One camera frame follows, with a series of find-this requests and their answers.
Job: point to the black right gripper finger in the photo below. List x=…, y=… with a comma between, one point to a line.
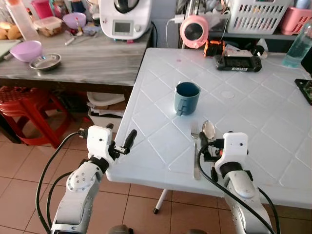
x=204, y=153

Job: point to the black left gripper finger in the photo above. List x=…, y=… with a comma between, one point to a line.
x=130, y=140
x=110, y=127

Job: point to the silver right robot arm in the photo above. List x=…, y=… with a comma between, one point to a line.
x=241, y=190

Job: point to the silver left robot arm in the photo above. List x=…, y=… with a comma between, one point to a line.
x=78, y=187

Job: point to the white plastic bin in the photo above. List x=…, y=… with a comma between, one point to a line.
x=105, y=119

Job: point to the steel fork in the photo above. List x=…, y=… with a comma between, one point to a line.
x=196, y=163

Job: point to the steel spoon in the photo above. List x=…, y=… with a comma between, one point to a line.
x=208, y=129

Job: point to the white plastic table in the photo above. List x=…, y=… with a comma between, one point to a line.
x=243, y=107

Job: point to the blue mug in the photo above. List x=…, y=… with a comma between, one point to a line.
x=186, y=100

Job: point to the grey wood counter table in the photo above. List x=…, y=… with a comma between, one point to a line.
x=92, y=61

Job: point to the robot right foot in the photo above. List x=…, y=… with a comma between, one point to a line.
x=197, y=232

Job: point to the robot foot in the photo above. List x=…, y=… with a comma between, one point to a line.
x=119, y=229
x=197, y=232

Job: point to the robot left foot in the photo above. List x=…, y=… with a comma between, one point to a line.
x=119, y=229

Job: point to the black handheld game controller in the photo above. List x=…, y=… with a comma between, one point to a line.
x=238, y=63

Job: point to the red plastic stool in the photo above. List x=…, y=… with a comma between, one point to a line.
x=27, y=105

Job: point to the steel dish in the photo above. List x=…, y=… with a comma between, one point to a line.
x=45, y=62

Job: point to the steel utensil on counter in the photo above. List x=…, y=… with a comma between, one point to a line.
x=78, y=38

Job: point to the orange and black device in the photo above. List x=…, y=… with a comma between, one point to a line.
x=214, y=48

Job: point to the black flat electronic board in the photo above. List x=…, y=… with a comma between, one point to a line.
x=305, y=91

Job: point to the white kitchen machine with display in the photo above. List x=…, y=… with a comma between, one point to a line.
x=124, y=19

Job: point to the small purple bowl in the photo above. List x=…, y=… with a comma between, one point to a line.
x=74, y=20

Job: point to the large purple bowl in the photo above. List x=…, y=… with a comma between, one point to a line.
x=26, y=50

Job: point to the pink round appliance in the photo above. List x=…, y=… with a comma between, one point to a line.
x=193, y=30

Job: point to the clear plastic food container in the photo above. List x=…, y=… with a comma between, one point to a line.
x=48, y=27

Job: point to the clear water bottle teal cap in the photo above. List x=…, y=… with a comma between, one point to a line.
x=296, y=48

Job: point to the white plastic basket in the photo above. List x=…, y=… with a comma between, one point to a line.
x=258, y=17

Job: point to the pink cup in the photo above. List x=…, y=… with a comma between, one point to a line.
x=43, y=9

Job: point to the brown bread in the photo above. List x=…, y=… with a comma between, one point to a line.
x=9, y=31

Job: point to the tall clear plastic jug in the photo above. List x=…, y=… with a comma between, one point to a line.
x=22, y=19

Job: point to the pink plastic basket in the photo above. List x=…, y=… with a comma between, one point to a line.
x=295, y=22

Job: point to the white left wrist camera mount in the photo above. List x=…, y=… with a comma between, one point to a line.
x=99, y=141

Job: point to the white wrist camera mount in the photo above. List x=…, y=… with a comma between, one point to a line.
x=99, y=141
x=234, y=148

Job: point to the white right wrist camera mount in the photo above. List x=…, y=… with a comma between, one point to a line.
x=234, y=148

